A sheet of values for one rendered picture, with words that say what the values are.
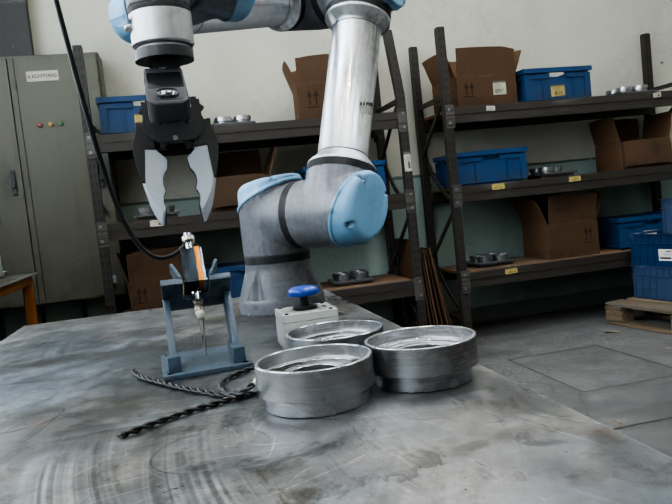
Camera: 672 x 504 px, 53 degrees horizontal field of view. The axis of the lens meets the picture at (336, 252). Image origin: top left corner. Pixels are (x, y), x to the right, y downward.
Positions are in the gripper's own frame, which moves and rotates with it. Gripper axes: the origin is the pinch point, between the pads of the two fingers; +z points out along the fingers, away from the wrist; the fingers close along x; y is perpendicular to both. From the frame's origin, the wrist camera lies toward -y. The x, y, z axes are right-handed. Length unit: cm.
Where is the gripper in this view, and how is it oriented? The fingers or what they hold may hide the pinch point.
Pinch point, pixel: (183, 213)
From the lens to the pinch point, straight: 84.9
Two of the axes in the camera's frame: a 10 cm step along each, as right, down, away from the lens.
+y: -2.6, -0.3, 9.6
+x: -9.6, 1.2, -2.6
